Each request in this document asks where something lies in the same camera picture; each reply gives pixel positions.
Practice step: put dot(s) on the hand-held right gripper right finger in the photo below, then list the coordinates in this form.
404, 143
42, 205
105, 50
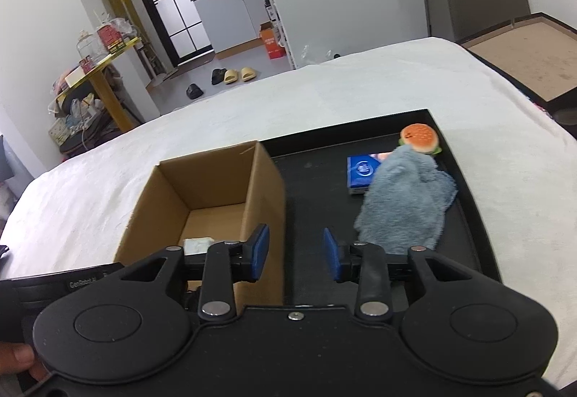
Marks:
331, 252

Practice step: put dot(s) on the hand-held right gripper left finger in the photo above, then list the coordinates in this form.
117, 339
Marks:
259, 252

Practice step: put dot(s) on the brown cardboard box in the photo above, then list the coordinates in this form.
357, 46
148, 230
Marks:
266, 198

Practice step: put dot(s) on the black tray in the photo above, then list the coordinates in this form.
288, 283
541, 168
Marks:
315, 180

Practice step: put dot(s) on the grey fluffy cloth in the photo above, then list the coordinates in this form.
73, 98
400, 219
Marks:
396, 198

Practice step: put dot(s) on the blue tissue pack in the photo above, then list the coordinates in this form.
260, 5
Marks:
358, 171

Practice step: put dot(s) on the plush burger toy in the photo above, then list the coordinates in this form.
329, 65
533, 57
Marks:
419, 135

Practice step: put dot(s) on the person's left hand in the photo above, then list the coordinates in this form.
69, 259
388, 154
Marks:
13, 356

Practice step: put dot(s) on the white tissue pack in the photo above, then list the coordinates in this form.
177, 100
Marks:
196, 246

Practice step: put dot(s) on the black slipper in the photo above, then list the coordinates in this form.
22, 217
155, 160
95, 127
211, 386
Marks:
218, 76
194, 91

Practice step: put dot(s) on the pile of household clutter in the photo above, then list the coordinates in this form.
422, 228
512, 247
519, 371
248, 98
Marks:
81, 122

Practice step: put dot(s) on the clear plastic bag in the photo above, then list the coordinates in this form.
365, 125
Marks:
315, 55

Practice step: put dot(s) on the orange carton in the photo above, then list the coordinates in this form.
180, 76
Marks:
272, 41

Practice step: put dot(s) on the yellow table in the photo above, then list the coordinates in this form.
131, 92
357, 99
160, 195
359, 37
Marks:
110, 95

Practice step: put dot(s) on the flat white box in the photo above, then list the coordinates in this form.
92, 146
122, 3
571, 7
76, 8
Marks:
75, 78

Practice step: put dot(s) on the grey kitchen cabinet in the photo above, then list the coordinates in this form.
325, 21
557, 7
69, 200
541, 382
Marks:
234, 14

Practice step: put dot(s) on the small red box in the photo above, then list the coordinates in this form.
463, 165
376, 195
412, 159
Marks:
85, 65

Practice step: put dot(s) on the black spray bottle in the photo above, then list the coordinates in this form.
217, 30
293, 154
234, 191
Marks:
268, 8

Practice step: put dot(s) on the clear glass jar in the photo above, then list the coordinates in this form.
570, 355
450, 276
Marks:
85, 47

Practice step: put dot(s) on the large red box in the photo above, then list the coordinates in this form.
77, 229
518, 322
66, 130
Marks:
110, 38

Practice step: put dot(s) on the brown board with black frame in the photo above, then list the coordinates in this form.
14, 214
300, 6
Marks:
532, 50

